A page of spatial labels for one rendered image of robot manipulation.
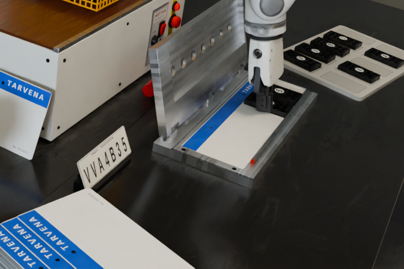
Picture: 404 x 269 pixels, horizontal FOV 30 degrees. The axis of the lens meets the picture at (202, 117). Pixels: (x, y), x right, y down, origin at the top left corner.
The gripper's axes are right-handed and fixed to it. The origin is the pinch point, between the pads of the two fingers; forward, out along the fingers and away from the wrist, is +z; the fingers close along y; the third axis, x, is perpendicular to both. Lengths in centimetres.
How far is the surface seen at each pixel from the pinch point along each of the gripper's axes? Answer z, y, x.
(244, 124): 2.3, -7.7, 1.6
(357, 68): 4.9, 39.7, -11.3
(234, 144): 2.5, -16.7, 0.5
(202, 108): 0.4, -7.3, 11.2
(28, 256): -7, -75, 7
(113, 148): -3.0, -36.2, 16.3
